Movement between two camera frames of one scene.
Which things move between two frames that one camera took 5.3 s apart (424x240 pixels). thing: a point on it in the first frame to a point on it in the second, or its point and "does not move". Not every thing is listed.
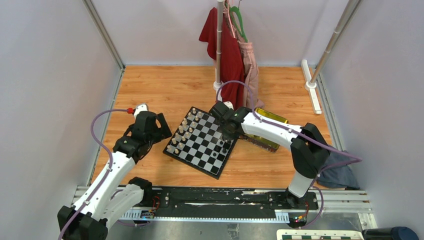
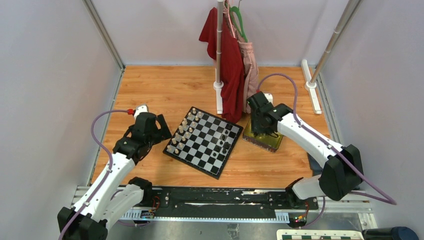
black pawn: x=217 y=148 does not move
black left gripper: x=162 y=132 does not move
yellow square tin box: x=263 y=144 does not move
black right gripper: x=226 y=137 to x=256 y=128
